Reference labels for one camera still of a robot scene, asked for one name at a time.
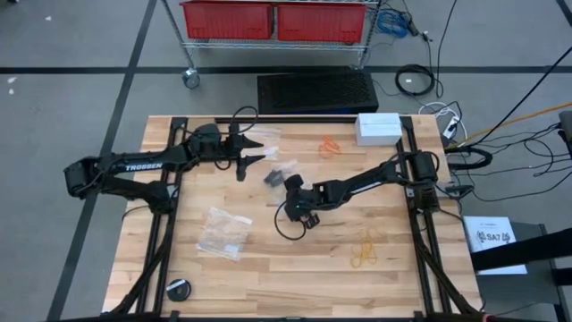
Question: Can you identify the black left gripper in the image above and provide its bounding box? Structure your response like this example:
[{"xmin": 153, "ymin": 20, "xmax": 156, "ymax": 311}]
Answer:
[{"xmin": 189, "ymin": 121, "xmax": 267, "ymax": 182}]

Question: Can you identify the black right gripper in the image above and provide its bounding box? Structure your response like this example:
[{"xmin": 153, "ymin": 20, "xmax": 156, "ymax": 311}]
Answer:
[{"xmin": 284, "ymin": 174, "xmax": 334, "ymax": 229}]

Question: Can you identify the yellow rubber band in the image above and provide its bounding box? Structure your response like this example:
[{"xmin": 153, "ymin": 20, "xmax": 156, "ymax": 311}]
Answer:
[
  {"xmin": 357, "ymin": 228, "xmax": 380, "ymax": 254},
  {"xmin": 349, "ymin": 243, "xmax": 379, "ymax": 269}
]

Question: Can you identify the white box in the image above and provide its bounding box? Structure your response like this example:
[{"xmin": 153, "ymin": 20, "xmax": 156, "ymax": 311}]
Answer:
[{"xmin": 355, "ymin": 112, "xmax": 404, "ymax": 148}]

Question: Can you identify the red plastic storage bin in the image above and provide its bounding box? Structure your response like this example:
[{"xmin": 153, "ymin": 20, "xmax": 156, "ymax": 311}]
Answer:
[
  {"xmin": 181, "ymin": 0, "xmax": 274, "ymax": 40},
  {"xmin": 276, "ymin": 2, "xmax": 368, "ymax": 44}
]

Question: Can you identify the black round tape roll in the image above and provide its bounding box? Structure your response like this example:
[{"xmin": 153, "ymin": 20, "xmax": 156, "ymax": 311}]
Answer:
[{"xmin": 165, "ymin": 278, "xmax": 192, "ymax": 303}]

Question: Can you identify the black power adapter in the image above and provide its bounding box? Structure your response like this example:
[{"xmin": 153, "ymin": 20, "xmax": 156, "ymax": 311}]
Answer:
[{"xmin": 445, "ymin": 183, "xmax": 475, "ymax": 197}]

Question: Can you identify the white power strip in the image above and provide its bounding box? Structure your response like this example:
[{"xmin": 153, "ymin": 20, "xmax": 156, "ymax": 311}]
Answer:
[{"xmin": 441, "ymin": 114, "xmax": 461, "ymax": 140}]

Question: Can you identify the white SA7 booklet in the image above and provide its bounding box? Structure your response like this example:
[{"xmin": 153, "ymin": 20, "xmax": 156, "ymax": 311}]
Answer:
[{"xmin": 463, "ymin": 216, "xmax": 528, "ymax": 276}]

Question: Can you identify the grey side table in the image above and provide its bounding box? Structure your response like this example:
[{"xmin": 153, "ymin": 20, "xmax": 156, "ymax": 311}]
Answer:
[{"xmin": 464, "ymin": 221, "xmax": 572, "ymax": 322}]

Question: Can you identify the black bar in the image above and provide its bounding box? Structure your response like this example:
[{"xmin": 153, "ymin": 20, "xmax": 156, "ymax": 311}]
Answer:
[{"xmin": 471, "ymin": 227, "xmax": 572, "ymax": 273}]

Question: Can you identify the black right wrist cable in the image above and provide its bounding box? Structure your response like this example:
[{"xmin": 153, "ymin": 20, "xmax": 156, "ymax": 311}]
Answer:
[{"xmin": 273, "ymin": 200, "xmax": 309, "ymax": 242}]

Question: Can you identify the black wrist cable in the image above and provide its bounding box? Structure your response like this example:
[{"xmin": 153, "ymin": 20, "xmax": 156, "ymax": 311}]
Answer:
[
  {"xmin": 229, "ymin": 106, "xmax": 260, "ymax": 136},
  {"xmin": 273, "ymin": 200, "xmax": 309, "ymax": 242}
]

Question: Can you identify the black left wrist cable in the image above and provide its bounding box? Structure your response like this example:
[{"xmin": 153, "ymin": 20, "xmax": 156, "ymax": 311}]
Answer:
[{"xmin": 229, "ymin": 106, "xmax": 260, "ymax": 136}]

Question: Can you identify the black aluminium table frame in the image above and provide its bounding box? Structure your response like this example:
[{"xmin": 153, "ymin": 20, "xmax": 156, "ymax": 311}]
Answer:
[{"xmin": 106, "ymin": 114, "xmax": 486, "ymax": 322}]

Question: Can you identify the chrome wire shelf cart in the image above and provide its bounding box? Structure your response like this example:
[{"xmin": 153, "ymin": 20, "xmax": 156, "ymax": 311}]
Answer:
[{"xmin": 160, "ymin": 0, "xmax": 385, "ymax": 89}]

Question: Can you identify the white floor cable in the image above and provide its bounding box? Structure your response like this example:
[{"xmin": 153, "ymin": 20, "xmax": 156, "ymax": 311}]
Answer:
[{"xmin": 418, "ymin": 101, "xmax": 469, "ymax": 135}]

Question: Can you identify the black coiled cable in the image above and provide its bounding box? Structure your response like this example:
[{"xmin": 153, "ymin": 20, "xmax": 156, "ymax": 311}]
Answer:
[{"xmin": 394, "ymin": 64, "xmax": 437, "ymax": 97}]

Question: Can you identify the blue coiled cable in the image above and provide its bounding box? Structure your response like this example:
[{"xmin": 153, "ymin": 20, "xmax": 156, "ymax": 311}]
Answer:
[{"xmin": 376, "ymin": 8, "xmax": 411, "ymax": 39}]

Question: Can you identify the thick black cable sleeve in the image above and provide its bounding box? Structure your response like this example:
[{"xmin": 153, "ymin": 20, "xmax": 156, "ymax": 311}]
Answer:
[{"xmin": 446, "ymin": 145, "xmax": 494, "ymax": 172}]

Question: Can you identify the thin black floor cable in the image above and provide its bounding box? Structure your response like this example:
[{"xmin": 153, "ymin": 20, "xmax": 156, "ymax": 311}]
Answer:
[{"xmin": 471, "ymin": 123, "xmax": 572, "ymax": 203}]

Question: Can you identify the long black floor cable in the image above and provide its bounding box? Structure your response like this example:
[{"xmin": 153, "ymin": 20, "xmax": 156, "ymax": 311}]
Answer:
[{"xmin": 435, "ymin": 0, "xmax": 460, "ymax": 98}]

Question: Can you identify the diagonal black cable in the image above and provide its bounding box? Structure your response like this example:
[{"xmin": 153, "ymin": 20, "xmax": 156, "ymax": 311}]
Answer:
[{"xmin": 464, "ymin": 57, "xmax": 572, "ymax": 148}]

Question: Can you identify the orange-yellow floor cable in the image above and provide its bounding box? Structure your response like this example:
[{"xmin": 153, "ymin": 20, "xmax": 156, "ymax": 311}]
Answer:
[{"xmin": 446, "ymin": 102, "xmax": 572, "ymax": 149}]

